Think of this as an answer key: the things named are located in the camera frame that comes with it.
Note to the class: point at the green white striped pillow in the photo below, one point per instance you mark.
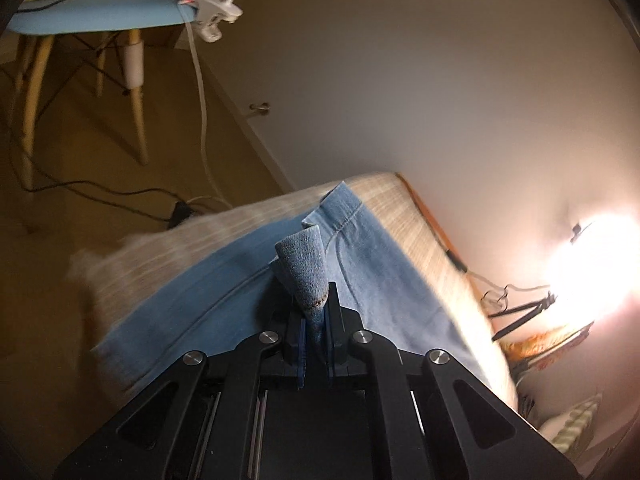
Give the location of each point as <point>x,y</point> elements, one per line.
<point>575,420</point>

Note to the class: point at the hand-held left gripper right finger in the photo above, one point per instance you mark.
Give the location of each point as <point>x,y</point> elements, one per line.
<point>329,350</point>

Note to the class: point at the white clamp lamp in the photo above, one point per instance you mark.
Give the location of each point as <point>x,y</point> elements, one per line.
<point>212,10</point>

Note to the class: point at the blue denim pants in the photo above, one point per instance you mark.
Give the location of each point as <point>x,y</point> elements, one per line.
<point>225,285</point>

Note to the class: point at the blue chair with wooden legs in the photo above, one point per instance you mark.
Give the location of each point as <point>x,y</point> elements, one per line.
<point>100,15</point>

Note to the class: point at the orange patterned cloth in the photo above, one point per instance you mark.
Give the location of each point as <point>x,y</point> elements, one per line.
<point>540,342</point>

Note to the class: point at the black power adapter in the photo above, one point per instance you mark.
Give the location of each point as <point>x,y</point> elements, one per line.
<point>179,214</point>

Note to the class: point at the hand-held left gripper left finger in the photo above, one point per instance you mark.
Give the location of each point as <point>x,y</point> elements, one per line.
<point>301,355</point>

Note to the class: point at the bright lit lamp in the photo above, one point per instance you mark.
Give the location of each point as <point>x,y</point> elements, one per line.
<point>595,260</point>

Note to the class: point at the metal door knob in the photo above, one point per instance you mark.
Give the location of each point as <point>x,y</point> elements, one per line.
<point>260,108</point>

